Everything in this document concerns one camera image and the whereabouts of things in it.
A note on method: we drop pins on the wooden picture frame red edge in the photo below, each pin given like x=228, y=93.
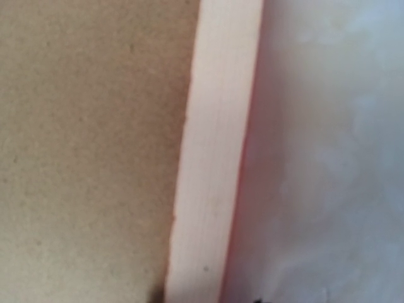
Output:
x=219, y=98

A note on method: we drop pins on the brown cardboard backing board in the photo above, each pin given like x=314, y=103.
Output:
x=93, y=98

